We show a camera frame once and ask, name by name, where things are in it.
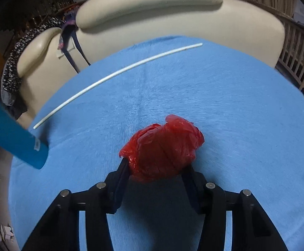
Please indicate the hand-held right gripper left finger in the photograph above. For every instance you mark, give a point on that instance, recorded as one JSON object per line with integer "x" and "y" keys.
{"x": 120, "y": 185}

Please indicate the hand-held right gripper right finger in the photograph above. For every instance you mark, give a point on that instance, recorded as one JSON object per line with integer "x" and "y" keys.
{"x": 191, "y": 188}

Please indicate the red plastic bag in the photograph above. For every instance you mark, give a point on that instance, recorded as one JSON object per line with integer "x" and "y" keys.
{"x": 162, "y": 149}

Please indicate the teal cylindrical container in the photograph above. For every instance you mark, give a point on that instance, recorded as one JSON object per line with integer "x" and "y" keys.
{"x": 8, "y": 130}

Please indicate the thin white stick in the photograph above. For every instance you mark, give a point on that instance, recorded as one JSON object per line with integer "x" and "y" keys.
{"x": 125, "y": 69}

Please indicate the dark jacket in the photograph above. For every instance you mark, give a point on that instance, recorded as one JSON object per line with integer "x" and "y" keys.
{"x": 10, "y": 102}

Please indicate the black white patterned cloth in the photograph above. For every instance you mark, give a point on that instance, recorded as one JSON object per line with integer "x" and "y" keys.
{"x": 10, "y": 75}

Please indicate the wooden slatted railing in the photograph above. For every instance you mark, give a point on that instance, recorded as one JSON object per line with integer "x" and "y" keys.
{"x": 295, "y": 44}

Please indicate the beige leather sofa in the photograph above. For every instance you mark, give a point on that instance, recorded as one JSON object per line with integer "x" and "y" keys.
{"x": 154, "y": 10}

